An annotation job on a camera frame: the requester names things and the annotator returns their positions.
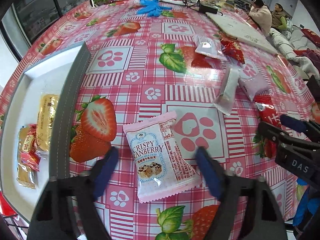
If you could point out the yellow snack packet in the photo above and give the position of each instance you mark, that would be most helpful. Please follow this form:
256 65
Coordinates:
46 120

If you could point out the white foam board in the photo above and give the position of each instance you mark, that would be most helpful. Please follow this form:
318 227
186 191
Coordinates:
240 30

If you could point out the strawberry print tablecloth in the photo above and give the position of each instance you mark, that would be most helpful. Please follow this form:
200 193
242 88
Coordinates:
150 62

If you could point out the blue rubber glove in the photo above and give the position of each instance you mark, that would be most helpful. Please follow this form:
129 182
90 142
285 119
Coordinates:
157 11
148 2

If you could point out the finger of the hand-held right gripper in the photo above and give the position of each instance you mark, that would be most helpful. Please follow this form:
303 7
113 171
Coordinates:
271 132
292 123

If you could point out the red yellow-label snack packet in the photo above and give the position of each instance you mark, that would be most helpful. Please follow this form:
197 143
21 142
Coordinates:
29 150

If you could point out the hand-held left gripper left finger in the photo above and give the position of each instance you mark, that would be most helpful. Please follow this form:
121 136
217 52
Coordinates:
105 172

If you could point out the long white snack packet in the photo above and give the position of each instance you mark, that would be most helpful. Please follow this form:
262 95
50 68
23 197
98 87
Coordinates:
228 90

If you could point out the tan snack packet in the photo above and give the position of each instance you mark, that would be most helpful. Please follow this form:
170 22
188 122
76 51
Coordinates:
26 178

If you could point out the red white-print snack packet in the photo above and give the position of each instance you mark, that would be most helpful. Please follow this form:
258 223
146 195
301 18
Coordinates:
266 110

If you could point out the black power adapter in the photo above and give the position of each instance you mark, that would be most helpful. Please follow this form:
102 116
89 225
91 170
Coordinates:
208 8

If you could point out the pink white snack packet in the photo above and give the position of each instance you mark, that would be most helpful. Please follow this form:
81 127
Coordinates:
155 155
208 48

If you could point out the white blanket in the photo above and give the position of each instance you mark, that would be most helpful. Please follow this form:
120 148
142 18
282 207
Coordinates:
282 45

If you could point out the red cushion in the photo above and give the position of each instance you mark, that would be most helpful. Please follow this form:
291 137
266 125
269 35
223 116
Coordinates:
311 36

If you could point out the maroon cloth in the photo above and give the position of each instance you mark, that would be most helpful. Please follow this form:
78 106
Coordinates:
312 57

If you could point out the black cloth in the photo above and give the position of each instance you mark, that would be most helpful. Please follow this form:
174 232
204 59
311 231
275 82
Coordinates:
315 85

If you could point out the white tray with grey rim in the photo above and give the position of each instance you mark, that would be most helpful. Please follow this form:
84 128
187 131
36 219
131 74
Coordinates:
37 85

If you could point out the lilac snack packet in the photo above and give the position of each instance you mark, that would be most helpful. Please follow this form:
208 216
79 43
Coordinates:
253 87

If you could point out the glass display cabinet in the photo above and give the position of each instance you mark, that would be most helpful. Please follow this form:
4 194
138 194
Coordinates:
37 10

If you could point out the beige sofa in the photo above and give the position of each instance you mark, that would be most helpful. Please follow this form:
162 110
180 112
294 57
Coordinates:
296 41

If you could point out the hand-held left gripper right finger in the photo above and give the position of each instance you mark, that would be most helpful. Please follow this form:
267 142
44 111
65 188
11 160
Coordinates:
208 172

